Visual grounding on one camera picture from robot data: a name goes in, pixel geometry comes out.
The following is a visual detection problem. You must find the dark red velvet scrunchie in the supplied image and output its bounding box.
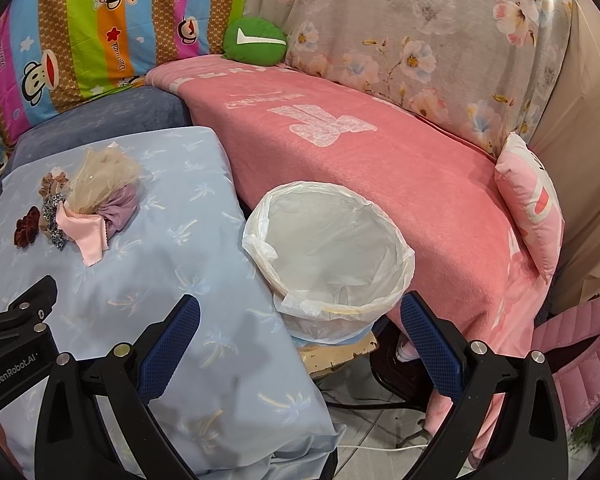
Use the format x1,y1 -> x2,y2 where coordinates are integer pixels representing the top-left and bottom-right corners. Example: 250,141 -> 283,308
14,206 -> 41,249

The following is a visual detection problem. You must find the pink satin ribbon piece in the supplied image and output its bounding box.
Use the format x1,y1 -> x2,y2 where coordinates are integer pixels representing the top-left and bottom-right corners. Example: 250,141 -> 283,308
56,203 -> 108,266

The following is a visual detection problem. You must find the leopard print blue ribbon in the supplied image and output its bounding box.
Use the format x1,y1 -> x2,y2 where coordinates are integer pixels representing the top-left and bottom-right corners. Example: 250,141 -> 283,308
40,193 -> 68,250

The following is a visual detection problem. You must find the brown small scrunchie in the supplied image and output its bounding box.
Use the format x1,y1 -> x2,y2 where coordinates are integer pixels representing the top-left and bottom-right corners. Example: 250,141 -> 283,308
38,171 -> 69,198

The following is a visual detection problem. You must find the mauve purple fabric piece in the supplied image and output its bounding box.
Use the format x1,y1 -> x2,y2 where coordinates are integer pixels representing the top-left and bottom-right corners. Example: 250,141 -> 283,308
96,183 -> 137,240

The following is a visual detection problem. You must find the beige tulle scrunchie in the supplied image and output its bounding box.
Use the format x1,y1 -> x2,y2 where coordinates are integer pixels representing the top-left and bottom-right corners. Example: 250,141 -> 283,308
66,146 -> 142,214

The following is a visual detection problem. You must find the white-lined trash bin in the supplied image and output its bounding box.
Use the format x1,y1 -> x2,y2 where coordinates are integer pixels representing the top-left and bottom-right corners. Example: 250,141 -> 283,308
242,181 -> 415,344

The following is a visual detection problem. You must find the pink quilted jacket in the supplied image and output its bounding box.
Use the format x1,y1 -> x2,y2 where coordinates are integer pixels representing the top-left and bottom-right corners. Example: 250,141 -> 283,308
532,296 -> 600,430

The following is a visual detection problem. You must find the light blue palm-print pillow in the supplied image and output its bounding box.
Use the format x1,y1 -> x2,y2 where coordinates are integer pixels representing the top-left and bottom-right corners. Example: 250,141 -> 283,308
0,127 -> 342,479

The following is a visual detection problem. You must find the dark blue velvet cushion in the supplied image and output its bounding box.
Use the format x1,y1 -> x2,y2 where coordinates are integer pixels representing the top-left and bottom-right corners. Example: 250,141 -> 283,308
3,86 -> 192,174

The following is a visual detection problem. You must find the wooden stool under bin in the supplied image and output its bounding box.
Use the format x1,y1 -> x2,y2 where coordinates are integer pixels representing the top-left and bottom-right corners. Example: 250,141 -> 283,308
298,333 -> 378,379

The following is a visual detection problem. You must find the small pink cartoon pillow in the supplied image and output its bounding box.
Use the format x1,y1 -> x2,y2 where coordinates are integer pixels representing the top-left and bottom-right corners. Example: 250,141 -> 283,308
494,132 -> 565,283

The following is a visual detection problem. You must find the colourful monkey-print pillow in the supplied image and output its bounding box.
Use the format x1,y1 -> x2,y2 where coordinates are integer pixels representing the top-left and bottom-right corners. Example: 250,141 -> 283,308
0,0 -> 244,172

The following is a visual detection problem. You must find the pink towel blanket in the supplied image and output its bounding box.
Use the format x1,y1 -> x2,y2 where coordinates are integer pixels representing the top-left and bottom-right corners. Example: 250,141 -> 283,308
144,54 -> 552,461

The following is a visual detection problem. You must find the beige curtain fabric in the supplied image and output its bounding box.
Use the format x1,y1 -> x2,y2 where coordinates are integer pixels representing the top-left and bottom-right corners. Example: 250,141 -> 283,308
531,0 -> 600,313

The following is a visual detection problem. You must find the green round plush cushion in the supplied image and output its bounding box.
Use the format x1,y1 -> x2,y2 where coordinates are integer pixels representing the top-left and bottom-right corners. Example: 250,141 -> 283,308
223,16 -> 287,66

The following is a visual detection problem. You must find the grey floral quilt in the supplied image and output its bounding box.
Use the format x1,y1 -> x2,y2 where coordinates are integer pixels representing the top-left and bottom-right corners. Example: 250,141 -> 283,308
245,0 -> 573,155

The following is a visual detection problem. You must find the white cable on floor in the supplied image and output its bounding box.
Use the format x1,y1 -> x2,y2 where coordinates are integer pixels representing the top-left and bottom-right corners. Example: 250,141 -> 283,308
337,441 -> 432,453

